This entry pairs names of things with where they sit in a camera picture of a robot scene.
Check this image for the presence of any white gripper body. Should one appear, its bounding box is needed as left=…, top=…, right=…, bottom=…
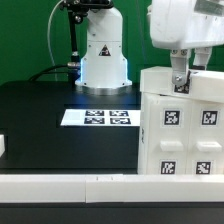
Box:
left=147, top=0, right=224, bottom=50

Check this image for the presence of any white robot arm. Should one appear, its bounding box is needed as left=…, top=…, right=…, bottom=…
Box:
left=76, top=0, right=224, bottom=94

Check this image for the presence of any white cabinet top block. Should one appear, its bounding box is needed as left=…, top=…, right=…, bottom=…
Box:
left=140, top=66, right=224, bottom=103

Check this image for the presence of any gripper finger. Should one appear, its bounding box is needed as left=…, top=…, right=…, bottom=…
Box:
left=193, top=47, right=212, bottom=70
left=170, top=49, right=191, bottom=86

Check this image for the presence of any black cable bundle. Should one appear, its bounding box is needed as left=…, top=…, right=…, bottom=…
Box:
left=28, top=64, right=73, bottom=82

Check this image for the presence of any white base sheet with tags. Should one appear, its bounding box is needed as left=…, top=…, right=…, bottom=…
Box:
left=61, top=109, right=140, bottom=127

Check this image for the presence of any white cabinet body box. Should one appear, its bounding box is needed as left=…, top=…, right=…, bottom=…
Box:
left=137, top=91, right=224, bottom=176

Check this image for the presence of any white front fence bar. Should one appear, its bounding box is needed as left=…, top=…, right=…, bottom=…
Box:
left=0, top=174, right=224, bottom=203

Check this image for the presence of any grey thin cable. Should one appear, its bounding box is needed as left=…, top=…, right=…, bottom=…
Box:
left=46, top=0, right=66, bottom=82

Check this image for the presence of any white left fence block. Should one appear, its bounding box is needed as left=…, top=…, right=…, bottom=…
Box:
left=0, top=134, right=5, bottom=157

